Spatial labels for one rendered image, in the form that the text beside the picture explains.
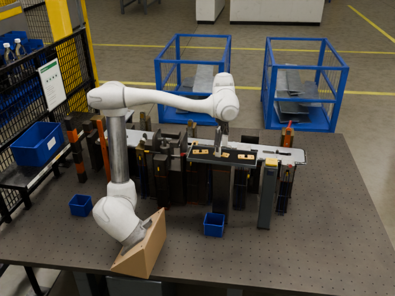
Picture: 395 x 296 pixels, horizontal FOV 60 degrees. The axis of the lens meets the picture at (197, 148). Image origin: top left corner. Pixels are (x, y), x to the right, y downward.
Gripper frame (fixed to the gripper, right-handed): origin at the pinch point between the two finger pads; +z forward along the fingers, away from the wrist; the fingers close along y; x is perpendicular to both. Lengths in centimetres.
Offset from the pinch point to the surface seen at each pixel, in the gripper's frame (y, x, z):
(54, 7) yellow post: 50, 143, -53
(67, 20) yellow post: 56, 139, -44
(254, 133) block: 51, -6, 17
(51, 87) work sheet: 16, 128, -9
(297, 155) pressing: 39, -37, 20
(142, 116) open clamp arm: 35, 70, 11
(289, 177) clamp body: 18.4, -35.7, 22.5
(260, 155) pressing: 31.3, -15.4, 20.0
